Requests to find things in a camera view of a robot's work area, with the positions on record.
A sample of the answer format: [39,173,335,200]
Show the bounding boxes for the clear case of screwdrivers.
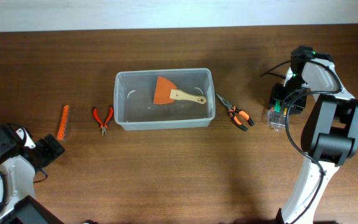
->
[267,100,288,131]

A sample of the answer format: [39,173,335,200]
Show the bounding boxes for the orange scraper with wooden handle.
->
[153,77,207,105]

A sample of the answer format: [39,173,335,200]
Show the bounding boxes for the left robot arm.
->
[0,123,65,223]

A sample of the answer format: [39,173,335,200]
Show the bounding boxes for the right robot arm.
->
[267,46,358,223]

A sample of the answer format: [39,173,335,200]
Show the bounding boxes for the clear plastic container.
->
[114,68,216,131]

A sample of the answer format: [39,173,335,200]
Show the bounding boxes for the orange drill bit holder strip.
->
[57,105,70,141]

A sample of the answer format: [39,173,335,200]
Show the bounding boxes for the orange-black needle nose pliers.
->
[216,94,254,131]

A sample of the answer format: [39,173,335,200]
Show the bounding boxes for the small red-handled cutting pliers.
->
[92,105,114,136]

